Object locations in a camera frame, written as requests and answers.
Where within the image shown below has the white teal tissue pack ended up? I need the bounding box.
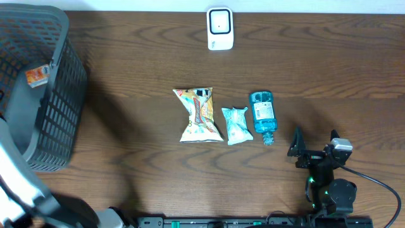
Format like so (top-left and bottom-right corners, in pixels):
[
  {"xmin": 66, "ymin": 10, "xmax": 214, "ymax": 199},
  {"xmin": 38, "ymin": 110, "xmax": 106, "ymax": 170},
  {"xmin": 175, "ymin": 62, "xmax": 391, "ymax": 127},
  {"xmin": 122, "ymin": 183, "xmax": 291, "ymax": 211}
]
[{"xmin": 221, "ymin": 107, "xmax": 253, "ymax": 146}]

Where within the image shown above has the yellow snack bag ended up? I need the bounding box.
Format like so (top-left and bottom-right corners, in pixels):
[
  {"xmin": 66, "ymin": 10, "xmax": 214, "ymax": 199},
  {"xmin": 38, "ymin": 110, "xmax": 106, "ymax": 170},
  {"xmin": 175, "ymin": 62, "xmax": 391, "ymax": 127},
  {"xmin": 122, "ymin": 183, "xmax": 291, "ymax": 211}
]
[{"xmin": 173, "ymin": 87, "xmax": 223, "ymax": 143}]

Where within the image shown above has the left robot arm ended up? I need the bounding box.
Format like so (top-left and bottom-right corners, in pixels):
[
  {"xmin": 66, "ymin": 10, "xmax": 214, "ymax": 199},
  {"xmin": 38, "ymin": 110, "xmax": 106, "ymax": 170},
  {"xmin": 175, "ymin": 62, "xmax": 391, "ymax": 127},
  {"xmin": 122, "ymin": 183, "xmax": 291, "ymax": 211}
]
[{"xmin": 1, "ymin": 117, "xmax": 137, "ymax": 228}]

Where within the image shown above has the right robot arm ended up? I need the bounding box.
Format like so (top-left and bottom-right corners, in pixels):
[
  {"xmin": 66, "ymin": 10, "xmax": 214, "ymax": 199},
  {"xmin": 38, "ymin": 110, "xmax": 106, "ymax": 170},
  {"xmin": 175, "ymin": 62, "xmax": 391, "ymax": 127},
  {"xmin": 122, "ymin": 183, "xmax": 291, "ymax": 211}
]
[{"xmin": 287, "ymin": 127, "xmax": 357, "ymax": 227}]

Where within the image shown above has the grey plastic mesh basket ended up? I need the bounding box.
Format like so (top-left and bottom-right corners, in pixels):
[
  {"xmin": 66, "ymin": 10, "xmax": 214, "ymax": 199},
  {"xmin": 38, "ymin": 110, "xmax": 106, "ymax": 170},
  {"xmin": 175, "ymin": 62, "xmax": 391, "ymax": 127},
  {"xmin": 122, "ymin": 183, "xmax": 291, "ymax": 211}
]
[{"xmin": 1, "ymin": 3, "xmax": 87, "ymax": 172}]

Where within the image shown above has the small orange box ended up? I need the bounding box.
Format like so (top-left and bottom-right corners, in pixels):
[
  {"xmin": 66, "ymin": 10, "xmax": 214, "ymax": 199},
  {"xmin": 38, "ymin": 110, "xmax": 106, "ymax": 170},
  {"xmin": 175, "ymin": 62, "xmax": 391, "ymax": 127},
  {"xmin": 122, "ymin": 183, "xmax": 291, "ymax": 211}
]
[{"xmin": 25, "ymin": 65, "xmax": 50, "ymax": 88}]

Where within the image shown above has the teal mouthwash bottle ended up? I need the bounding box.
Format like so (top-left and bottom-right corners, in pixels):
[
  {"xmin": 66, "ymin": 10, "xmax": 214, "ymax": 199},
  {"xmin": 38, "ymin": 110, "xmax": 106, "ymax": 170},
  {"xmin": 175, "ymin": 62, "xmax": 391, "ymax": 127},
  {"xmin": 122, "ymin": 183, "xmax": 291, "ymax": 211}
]
[{"xmin": 249, "ymin": 91, "xmax": 278, "ymax": 146}]

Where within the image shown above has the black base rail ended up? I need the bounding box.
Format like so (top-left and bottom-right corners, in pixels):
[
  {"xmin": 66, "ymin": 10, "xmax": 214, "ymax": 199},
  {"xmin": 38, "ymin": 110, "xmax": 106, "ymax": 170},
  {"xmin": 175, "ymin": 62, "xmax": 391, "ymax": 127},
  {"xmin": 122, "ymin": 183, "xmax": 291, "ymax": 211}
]
[{"xmin": 136, "ymin": 214, "xmax": 373, "ymax": 228}]

